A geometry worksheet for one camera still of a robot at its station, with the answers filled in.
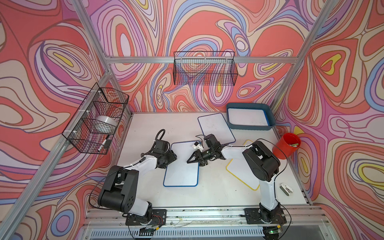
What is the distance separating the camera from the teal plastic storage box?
1.10m

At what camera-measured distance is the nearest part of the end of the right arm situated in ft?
2.62

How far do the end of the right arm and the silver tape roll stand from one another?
44 cm

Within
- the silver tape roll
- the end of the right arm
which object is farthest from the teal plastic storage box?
the silver tape roll
